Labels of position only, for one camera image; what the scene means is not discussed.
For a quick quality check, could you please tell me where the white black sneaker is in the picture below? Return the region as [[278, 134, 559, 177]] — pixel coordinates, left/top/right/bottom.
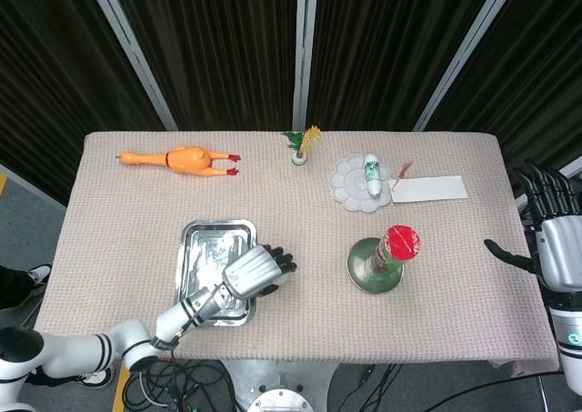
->
[[79, 368, 113, 388], [25, 263, 53, 286]]

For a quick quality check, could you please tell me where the white flower paint palette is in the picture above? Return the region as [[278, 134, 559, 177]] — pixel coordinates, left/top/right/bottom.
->
[[329, 154, 394, 212]]

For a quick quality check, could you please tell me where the beige woven tablecloth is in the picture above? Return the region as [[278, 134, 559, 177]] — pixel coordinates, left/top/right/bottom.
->
[[34, 131, 560, 373]]

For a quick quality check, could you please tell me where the grey metal divider post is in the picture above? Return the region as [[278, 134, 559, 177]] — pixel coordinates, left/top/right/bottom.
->
[[84, 0, 178, 132], [291, 0, 319, 132], [412, 0, 524, 132]]

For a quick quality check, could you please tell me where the black trouser leg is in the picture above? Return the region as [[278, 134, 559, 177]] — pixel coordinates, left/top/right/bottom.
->
[[0, 266, 35, 311]]

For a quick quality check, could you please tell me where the green yellow feather shuttlecock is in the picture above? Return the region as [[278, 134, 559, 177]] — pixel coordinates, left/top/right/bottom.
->
[[280, 126, 322, 167]]

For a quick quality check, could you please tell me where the white green small bottle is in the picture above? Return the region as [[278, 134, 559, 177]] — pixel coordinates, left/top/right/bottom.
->
[[363, 153, 382, 197]]

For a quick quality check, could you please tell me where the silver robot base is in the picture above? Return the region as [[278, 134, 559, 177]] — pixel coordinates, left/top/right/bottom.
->
[[220, 359, 337, 412]]

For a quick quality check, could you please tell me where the black floor cable tangle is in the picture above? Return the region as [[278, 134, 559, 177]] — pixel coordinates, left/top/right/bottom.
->
[[121, 359, 240, 412]]

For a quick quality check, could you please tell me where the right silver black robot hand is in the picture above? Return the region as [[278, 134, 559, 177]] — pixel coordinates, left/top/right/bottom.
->
[[484, 159, 582, 290]]

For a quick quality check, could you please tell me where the orange rubber chicken toy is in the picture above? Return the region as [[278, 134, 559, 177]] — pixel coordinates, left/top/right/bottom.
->
[[115, 146, 241, 178]]

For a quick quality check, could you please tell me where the black pleated curtain panel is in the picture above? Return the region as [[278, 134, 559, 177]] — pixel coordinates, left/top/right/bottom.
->
[[306, 0, 502, 132], [107, 0, 302, 132], [426, 0, 582, 198], [0, 0, 166, 206]]

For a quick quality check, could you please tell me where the white bookmark with red tassel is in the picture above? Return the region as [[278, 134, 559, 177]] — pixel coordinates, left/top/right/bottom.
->
[[387, 159, 469, 204]]

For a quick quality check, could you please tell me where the round steel plate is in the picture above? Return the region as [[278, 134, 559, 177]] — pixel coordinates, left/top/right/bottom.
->
[[346, 236, 406, 296]]

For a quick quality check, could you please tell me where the rectangular steel tray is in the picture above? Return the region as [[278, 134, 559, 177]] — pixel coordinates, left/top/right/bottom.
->
[[173, 219, 258, 327]]

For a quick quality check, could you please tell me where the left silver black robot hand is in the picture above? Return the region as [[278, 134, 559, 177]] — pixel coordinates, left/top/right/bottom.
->
[[221, 243, 298, 300]]

